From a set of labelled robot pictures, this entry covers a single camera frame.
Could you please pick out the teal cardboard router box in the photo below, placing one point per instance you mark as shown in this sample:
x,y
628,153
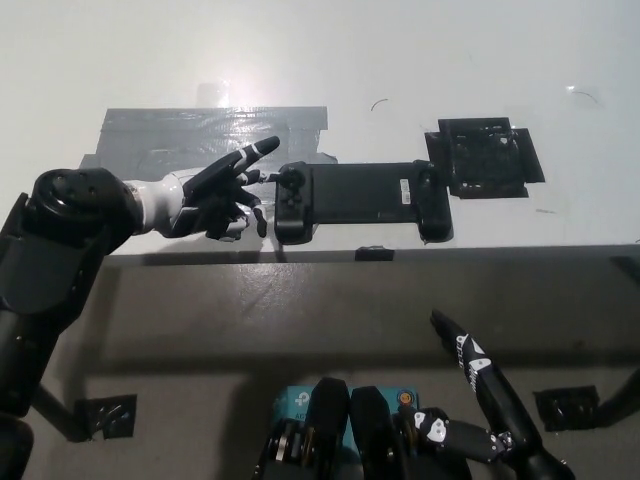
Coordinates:
x,y
297,400

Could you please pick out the square black tape patch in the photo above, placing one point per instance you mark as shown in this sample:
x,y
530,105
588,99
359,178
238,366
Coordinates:
x,y
482,160

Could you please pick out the black metal table leg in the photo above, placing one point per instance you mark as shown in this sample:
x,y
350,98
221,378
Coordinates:
x,y
57,412
622,402

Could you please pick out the small black tape strip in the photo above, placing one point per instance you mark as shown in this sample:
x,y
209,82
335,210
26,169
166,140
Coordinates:
x,y
374,254

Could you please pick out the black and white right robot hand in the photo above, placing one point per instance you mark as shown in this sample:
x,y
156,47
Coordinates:
x,y
492,395

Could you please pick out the black game controller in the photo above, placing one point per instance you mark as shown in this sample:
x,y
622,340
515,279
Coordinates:
x,y
350,195

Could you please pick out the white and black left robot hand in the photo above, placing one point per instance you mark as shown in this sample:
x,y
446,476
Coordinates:
x,y
200,195

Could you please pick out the large grey duct tape patch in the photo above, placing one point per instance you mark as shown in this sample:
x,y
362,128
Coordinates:
x,y
200,130

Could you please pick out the black floor tape patch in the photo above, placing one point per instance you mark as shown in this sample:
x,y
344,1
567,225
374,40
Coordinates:
x,y
567,407
107,417

